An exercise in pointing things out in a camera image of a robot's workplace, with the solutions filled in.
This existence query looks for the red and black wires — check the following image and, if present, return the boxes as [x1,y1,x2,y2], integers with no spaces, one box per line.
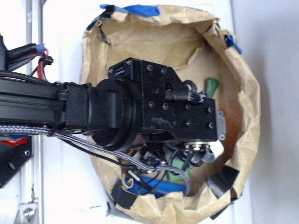
[7,43,54,81]

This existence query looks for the green rectangular block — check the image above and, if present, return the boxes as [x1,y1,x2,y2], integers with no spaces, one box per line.
[167,156,190,182]

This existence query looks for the brown paper bag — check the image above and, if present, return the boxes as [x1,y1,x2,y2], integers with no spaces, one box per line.
[79,4,261,224]

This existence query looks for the black tape piece left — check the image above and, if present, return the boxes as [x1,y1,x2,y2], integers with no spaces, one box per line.
[110,179,138,210]

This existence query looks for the blue tape strip top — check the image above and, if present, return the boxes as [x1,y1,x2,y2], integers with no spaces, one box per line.
[100,4,160,17]

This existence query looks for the grey braided cable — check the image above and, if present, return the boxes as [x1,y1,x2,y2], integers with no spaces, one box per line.
[0,125,192,196]

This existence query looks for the blue masking tape strip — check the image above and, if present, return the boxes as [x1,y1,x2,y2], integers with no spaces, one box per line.
[224,35,243,54]

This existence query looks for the orange toy carrot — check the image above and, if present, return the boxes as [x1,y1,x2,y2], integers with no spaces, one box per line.
[206,77,220,98]

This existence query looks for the black tape piece right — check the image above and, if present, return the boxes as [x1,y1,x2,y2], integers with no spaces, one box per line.
[206,165,240,199]

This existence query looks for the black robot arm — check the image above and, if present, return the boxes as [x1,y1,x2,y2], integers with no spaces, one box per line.
[0,58,226,166]

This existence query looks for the blue cylinder toy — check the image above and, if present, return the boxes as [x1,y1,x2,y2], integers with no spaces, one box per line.
[125,176,186,198]

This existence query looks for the black tape piece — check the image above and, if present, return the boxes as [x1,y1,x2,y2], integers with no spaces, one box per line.
[110,179,138,210]
[206,165,240,199]

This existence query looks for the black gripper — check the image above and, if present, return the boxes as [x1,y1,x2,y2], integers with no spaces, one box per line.
[108,58,226,166]

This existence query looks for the aluminium extrusion rail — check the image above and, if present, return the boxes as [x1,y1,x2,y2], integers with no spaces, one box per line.
[15,0,44,224]

